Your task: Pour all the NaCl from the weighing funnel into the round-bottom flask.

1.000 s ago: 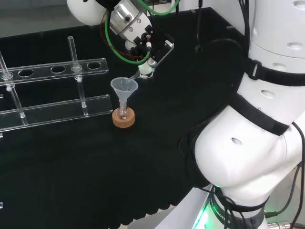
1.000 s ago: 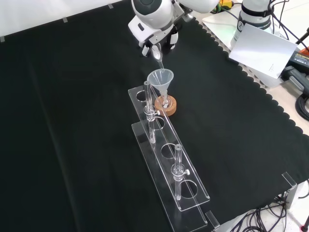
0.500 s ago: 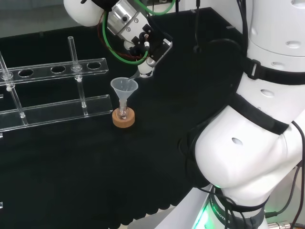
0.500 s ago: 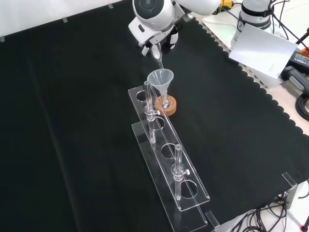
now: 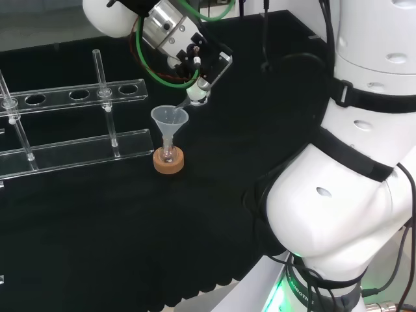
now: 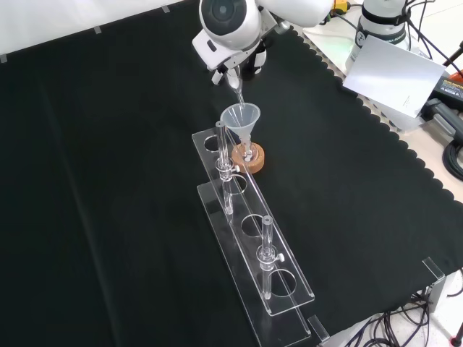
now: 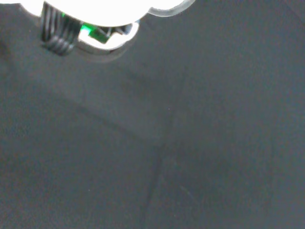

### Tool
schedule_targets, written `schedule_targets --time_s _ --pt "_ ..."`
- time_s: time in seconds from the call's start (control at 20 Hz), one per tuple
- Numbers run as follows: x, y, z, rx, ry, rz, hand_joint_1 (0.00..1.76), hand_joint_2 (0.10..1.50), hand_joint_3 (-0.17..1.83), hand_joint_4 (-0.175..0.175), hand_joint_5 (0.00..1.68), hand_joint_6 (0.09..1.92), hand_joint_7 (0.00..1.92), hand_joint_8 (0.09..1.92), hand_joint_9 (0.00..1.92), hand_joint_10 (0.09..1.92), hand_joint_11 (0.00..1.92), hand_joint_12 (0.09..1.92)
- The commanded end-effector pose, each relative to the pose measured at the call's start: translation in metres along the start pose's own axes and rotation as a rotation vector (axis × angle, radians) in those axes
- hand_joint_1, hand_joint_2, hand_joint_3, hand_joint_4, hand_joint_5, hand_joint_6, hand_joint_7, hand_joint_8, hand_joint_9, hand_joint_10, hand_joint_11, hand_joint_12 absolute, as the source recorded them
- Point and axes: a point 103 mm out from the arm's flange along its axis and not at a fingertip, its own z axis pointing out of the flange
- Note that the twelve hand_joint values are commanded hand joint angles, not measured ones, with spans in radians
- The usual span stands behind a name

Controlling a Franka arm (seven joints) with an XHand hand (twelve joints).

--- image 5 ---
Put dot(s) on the clear acrylic funnel stand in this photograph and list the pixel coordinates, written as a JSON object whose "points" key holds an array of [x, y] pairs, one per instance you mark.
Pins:
{"points": [[81, 152]]}

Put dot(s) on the small glass round-bottom flask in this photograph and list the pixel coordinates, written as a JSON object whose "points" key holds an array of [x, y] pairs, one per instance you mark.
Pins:
{"points": [[169, 157]]}

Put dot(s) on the clear plastic funnel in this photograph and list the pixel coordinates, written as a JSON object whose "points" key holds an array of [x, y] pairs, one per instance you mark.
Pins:
{"points": [[169, 122]]}

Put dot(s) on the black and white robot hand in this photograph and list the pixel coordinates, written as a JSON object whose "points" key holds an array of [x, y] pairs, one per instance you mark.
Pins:
{"points": [[198, 92]]}

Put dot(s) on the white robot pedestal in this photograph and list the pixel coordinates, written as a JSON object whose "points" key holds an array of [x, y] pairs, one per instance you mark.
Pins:
{"points": [[253, 292]]}

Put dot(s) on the clear glass weighing funnel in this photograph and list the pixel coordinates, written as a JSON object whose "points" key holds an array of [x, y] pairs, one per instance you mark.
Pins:
{"points": [[183, 104]]}

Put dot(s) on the black bench cloth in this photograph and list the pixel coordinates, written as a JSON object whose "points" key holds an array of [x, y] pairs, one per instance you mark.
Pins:
{"points": [[97, 227]]}

